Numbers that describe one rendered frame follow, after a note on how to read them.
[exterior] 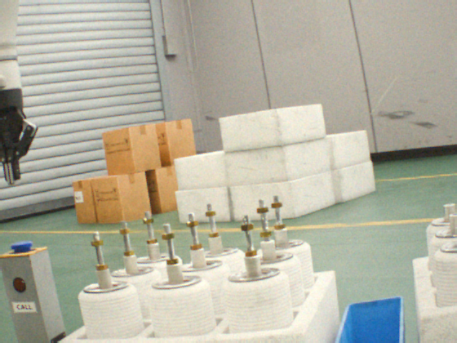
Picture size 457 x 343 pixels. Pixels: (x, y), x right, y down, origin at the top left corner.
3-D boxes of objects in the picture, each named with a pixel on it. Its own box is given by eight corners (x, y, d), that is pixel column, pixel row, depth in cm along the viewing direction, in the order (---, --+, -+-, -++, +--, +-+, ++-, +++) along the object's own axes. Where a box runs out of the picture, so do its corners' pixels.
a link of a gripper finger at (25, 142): (28, 123, 114) (11, 151, 115) (34, 129, 114) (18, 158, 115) (35, 122, 117) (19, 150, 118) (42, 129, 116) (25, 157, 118)
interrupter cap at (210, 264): (168, 272, 119) (167, 268, 119) (207, 262, 123) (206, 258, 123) (192, 275, 113) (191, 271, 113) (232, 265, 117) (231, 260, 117)
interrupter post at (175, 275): (170, 284, 108) (166, 263, 108) (186, 282, 108) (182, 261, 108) (167, 287, 106) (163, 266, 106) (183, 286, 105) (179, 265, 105)
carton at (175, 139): (197, 160, 518) (191, 118, 516) (171, 165, 501) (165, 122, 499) (170, 164, 539) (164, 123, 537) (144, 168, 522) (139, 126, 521)
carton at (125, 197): (152, 216, 481) (144, 171, 480) (124, 222, 464) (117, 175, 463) (125, 216, 502) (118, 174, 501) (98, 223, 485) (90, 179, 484)
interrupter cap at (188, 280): (157, 282, 111) (157, 278, 111) (206, 277, 110) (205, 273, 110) (146, 293, 104) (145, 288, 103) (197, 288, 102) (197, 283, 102)
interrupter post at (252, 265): (243, 280, 103) (240, 258, 103) (250, 276, 105) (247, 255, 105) (258, 279, 102) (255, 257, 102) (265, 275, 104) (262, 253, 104)
